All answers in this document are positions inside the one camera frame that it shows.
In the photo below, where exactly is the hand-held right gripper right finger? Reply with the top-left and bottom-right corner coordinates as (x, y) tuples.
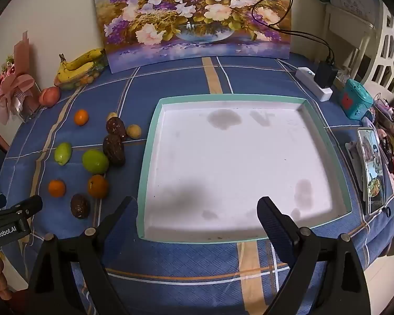
(257, 196), (371, 315)

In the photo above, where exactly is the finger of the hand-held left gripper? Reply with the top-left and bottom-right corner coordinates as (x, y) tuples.
(2, 195), (43, 221)

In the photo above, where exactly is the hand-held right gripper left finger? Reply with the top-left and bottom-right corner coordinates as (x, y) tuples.
(28, 196), (139, 315)

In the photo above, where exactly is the medium orange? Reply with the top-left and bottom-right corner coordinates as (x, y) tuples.
(48, 179), (67, 198)

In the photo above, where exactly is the large orange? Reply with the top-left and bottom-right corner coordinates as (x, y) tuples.
(87, 175), (110, 199)

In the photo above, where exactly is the round green mango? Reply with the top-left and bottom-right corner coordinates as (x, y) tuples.
(82, 149), (110, 175)

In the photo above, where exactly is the dark brown avocado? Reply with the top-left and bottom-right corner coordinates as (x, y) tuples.
(102, 134), (126, 167)
(70, 194), (91, 219)
(105, 117), (127, 139)

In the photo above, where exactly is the oval green mango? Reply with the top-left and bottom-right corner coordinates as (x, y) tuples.
(54, 142), (73, 166)

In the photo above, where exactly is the white tray with teal rim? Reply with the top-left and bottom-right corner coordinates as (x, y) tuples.
(136, 94), (353, 244)

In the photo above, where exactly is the person's left hand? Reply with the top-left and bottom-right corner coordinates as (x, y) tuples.
(0, 255), (13, 302)

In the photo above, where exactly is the small orange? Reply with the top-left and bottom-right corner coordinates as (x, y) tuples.
(74, 109), (89, 126)

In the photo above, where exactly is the red peach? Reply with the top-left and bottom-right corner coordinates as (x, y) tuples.
(39, 86), (61, 108)

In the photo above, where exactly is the pink wrapped bouquet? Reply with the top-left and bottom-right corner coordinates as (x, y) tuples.
(0, 31), (42, 123)

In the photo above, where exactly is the blue plaid tablecloth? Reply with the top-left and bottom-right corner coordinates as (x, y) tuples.
(3, 54), (394, 315)

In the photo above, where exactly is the pile of small accessories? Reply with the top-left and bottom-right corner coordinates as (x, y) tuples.
(364, 94), (394, 191)

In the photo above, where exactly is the teal plastic box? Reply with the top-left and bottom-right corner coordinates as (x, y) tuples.
(340, 79), (374, 120)

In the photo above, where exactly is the yellow banana bunch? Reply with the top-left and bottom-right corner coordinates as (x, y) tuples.
(54, 49), (106, 84)

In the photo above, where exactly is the white power strip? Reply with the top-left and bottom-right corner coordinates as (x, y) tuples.
(295, 67), (333, 102)

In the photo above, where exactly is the black charger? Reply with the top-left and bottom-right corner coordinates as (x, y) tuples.
(314, 61), (338, 89)

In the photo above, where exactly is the flower painting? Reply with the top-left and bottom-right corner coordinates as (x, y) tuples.
(91, 0), (292, 74)

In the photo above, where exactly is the white lattice panel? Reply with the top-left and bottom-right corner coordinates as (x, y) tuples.
(361, 2), (394, 96)

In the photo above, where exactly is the white chair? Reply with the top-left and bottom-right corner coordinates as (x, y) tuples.
(322, 3), (376, 77)

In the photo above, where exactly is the black charger cable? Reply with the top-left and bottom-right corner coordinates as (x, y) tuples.
(266, 0), (336, 64)
(251, 0), (332, 64)

